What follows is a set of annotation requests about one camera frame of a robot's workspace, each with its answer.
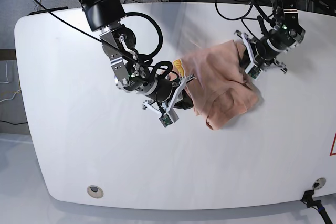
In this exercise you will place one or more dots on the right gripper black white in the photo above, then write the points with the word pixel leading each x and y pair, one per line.
pixel 163 94

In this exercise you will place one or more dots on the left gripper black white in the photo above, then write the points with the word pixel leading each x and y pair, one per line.
pixel 258 52

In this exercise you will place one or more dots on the peach pink T-shirt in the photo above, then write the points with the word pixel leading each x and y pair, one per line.
pixel 221 89

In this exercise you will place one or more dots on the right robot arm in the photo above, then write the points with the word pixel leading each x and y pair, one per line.
pixel 135 72

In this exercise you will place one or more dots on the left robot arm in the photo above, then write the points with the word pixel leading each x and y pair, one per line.
pixel 280 33

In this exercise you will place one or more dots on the red triangle warning sticker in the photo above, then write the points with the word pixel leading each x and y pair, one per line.
pixel 333 151

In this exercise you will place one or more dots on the left grey table grommet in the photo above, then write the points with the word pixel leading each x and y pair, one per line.
pixel 95 192

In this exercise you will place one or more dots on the grey table grommet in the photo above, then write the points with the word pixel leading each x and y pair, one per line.
pixel 95 192
pixel 319 183

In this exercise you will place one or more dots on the right grey table grommet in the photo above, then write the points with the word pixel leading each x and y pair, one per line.
pixel 319 183

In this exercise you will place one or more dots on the black flat device at edge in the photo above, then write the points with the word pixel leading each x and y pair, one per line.
pixel 48 10

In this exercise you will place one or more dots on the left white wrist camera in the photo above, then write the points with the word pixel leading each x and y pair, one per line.
pixel 253 71

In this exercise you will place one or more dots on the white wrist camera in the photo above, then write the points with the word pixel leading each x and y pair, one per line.
pixel 253 71
pixel 168 118

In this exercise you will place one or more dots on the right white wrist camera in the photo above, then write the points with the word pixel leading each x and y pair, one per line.
pixel 168 118

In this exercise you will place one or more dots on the black clamp with cable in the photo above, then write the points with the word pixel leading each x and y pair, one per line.
pixel 309 202

